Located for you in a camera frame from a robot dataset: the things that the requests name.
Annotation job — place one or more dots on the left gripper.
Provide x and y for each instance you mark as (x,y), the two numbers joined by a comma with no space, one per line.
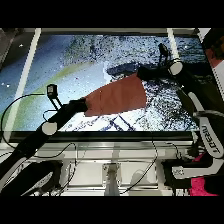
(79,105)

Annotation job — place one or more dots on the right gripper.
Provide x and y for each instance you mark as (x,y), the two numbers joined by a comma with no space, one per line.
(148,72)

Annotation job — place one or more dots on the red-brown garment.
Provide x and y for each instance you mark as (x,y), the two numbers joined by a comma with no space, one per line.
(116,96)

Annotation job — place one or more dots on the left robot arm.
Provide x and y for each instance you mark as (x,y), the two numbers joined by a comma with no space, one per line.
(33,141)

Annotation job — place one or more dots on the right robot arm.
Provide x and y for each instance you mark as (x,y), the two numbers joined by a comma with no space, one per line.
(200,100)

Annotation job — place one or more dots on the pink garment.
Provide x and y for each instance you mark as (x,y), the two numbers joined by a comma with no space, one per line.
(199,187)

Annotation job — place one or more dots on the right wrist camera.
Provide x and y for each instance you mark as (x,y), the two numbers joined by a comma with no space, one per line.
(163,51)

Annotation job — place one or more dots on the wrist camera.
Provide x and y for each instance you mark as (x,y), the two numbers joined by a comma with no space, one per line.
(163,51)
(52,90)

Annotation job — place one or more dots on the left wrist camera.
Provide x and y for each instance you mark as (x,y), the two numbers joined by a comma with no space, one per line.
(52,90)

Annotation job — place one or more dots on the silver frame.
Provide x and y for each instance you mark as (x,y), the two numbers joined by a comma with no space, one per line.
(100,146)

